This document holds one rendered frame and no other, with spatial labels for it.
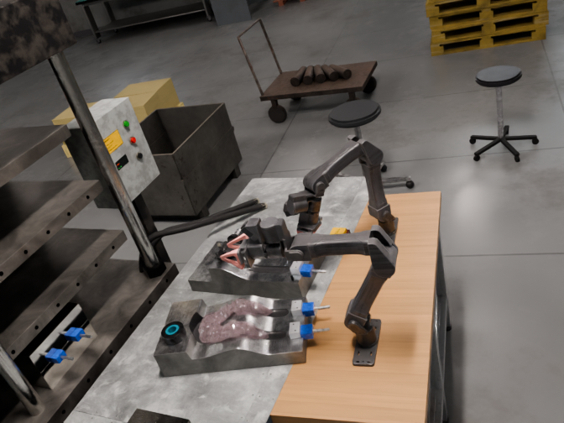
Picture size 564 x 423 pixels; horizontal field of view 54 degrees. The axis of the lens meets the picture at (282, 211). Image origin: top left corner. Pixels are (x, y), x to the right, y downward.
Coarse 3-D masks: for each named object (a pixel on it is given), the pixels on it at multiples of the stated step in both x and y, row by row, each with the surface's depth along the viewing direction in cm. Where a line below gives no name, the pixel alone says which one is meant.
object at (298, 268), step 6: (294, 264) 208; (300, 264) 207; (306, 264) 208; (312, 264) 207; (294, 270) 207; (300, 270) 206; (306, 270) 205; (312, 270) 206; (318, 270) 205; (324, 270) 204; (306, 276) 206
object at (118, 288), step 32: (96, 288) 251; (128, 288) 245; (160, 288) 244; (96, 320) 232; (128, 320) 226; (96, 352) 214; (0, 384) 212; (64, 384) 204; (0, 416) 198; (32, 416) 194; (64, 416) 197
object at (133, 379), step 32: (256, 192) 286; (288, 192) 278; (352, 192) 263; (224, 224) 267; (288, 224) 254; (352, 224) 241; (192, 256) 251; (320, 288) 211; (160, 320) 219; (128, 352) 207; (96, 384) 198; (128, 384) 194; (160, 384) 190; (192, 384) 186; (224, 384) 183; (256, 384) 179; (96, 416) 185; (128, 416) 181; (192, 416) 175; (224, 416) 172; (256, 416) 169
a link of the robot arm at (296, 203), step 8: (320, 184) 197; (304, 192) 201; (312, 192) 202; (320, 192) 198; (288, 200) 200; (296, 200) 198; (304, 200) 200; (288, 208) 202; (296, 208) 198; (304, 208) 200
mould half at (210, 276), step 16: (208, 256) 237; (208, 272) 227; (224, 272) 215; (240, 272) 215; (256, 272) 215; (288, 272) 209; (192, 288) 228; (208, 288) 224; (224, 288) 221; (240, 288) 217; (256, 288) 213; (272, 288) 210; (288, 288) 207; (304, 288) 208
